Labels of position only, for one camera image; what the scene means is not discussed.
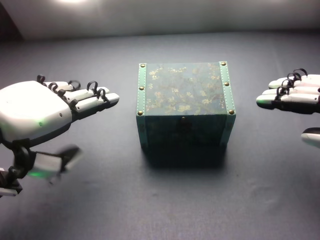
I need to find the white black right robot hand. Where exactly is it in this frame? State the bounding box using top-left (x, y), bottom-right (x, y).
top-left (255, 67), bottom-right (320, 151)

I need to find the teal floral box lid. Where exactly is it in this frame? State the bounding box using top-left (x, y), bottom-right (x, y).
top-left (136, 60), bottom-right (237, 124)

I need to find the grey table cloth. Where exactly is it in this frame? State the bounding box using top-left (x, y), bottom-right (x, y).
top-left (0, 32), bottom-right (320, 240)

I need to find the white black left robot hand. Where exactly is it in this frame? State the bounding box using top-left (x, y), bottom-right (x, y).
top-left (0, 73), bottom-right (120, 186)

